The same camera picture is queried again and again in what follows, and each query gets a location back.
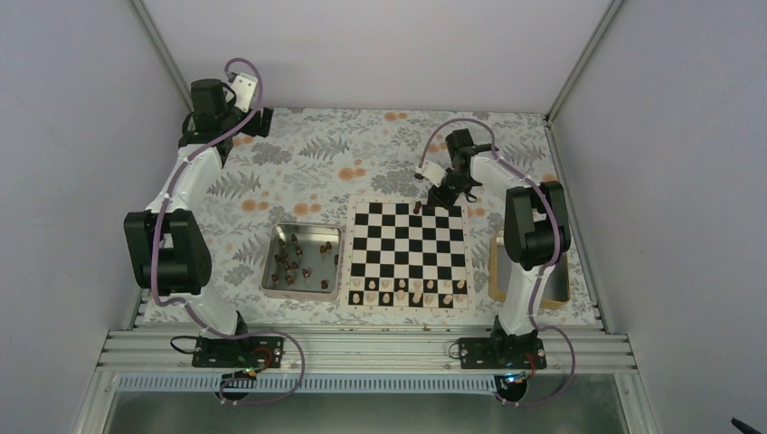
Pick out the gold rimmed metal tray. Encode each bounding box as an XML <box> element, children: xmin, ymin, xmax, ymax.
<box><xmin>488</xmin><ymin>229</ymin><xmax>571</xmax><ymax>310</ymax></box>

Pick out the floral patterned table mat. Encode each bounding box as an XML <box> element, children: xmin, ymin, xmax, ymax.
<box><xmin>141</xmin><ymin>108</ymin><xmax>601</xmax><ymax>328</ymax></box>

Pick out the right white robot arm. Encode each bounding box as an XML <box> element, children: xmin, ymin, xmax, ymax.
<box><xmin>416</xmin><ymin>129</ymin><xmax>571</xmax><ymax>368</ymax></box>

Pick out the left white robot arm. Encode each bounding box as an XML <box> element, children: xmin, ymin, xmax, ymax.
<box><xmin>123</xmin><ymin>73</ymin><xmax>272</xmax><ymax>366</ymax></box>

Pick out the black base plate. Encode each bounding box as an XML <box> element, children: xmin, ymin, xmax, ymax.
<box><xmin>457</xmin><ymin>336</ymin><xmax>547</xmax><ymax>370</ymax></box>
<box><xmin>192</xmin><ymin>335</ymin><xmax>284</xmax><ymax>369</ymax></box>

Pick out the aluminium rail frame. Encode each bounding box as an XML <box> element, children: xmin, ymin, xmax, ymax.
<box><xmin>97</xmin><ymin>326</ymin><xmax>638</xmax><ymax>374</ymax></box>

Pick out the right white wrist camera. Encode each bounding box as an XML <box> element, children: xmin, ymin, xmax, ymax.
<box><xmin>415</xmin><ymin>161</ymin><xmax>447</xmax><ymax>186</ymax></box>

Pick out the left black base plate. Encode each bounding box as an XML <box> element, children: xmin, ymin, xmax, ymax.
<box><xmin>192</xmin><ymin>335</ymin><xmax>284</xmax><ymax>369</ymax></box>

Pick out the black white chessboard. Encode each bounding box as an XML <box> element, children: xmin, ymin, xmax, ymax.
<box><xmin>340</xmin><ymin>195</ymin><xmax>475</xmax><ymax>316</ymax></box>

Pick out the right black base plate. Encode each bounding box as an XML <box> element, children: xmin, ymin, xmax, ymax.
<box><xmin>457</xmin><ymin>336</ymin><xmax>547</xmax><ymax>370</ymax></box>

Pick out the silver metal tray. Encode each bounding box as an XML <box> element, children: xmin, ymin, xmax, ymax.
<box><xmin>260</xmin><ymin>222</ymin><xmax>344</xmax><ymax>302</ymax></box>

